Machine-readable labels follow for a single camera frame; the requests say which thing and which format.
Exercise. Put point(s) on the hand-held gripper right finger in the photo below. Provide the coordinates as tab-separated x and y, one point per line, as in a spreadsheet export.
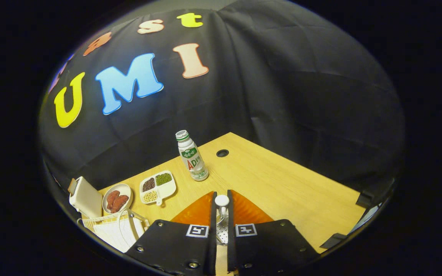
230	214

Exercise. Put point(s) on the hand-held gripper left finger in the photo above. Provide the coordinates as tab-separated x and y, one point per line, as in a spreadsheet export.
213	214

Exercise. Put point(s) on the white divided grain dish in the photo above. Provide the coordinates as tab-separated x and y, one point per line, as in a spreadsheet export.
169	189

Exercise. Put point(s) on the small beige plate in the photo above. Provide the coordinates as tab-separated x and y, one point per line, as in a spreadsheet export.
123	187

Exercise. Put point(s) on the white green drink bottle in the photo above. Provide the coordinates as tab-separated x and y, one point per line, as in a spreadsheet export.
194	161

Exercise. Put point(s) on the brown meat piece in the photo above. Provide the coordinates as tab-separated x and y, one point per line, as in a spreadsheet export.
112	198
120	203

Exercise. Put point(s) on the black table edge clamp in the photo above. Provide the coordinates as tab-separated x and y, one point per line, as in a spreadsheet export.
332	240
366	199

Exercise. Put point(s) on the white toaster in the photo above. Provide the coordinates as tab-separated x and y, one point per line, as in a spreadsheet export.
88	199

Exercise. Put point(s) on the black backdrop cloth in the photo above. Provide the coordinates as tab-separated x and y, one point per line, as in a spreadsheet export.
282	96

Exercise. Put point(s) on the toast slice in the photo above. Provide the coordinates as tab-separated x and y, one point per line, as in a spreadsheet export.
72	186

